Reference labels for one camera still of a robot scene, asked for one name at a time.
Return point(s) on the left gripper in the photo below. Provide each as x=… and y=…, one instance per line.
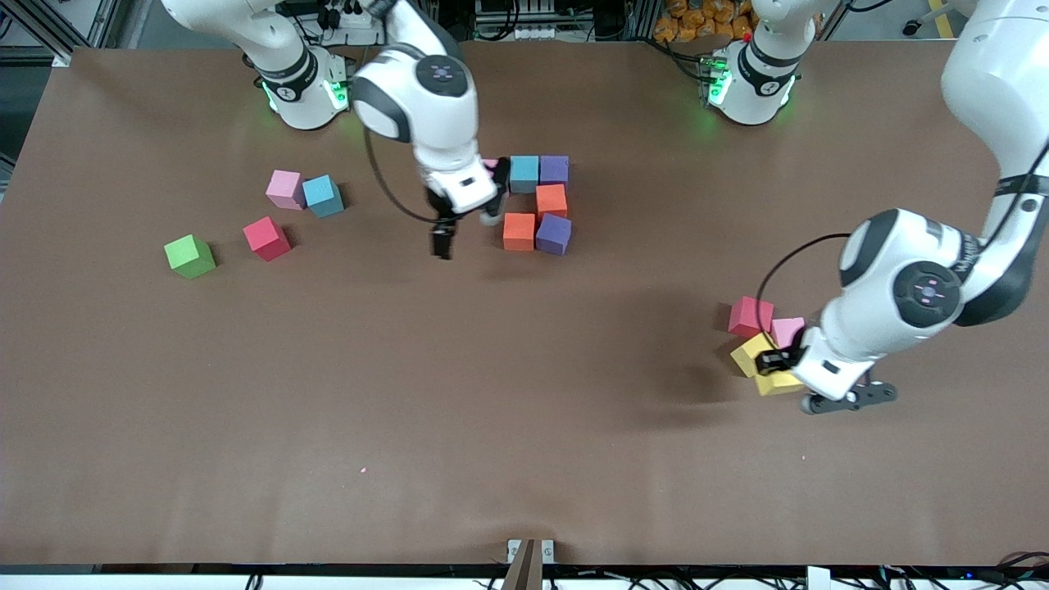
x=775, y=360

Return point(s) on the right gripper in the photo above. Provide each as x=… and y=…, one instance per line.
x=442, y=221

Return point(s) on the yellow foam cube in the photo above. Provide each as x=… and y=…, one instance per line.
x=778, y=383
x=746, y=352

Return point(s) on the orange foam cube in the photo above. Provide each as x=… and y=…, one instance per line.
x=519, y=232
x=551, y=201

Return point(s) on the blue foam cube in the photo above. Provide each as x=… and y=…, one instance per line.
x=524, y=174
x=323, y=196

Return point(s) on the purple foam cube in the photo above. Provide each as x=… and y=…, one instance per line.
x=553, y=234
x=554, y=170

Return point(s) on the red foam cube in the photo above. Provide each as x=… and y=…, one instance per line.
x=751, y=315
x=266, y=238

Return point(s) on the green foam cube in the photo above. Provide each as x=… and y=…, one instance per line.
x=188, y=256

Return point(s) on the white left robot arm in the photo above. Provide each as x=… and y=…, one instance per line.
x=926, y=246

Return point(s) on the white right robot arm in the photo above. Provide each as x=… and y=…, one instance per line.
x=426, y=106

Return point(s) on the white electrical device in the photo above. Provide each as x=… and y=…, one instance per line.
x=516, y=33

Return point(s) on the white power strip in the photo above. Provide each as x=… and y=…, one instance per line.
x=348, y=24

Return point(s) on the orange snack bags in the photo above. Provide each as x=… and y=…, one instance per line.
x=697, y=24

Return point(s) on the metal camera pole bracket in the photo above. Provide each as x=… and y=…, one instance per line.
x=530, y=565

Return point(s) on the aluminium frame profile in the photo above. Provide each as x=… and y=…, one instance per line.
x=62, y=60

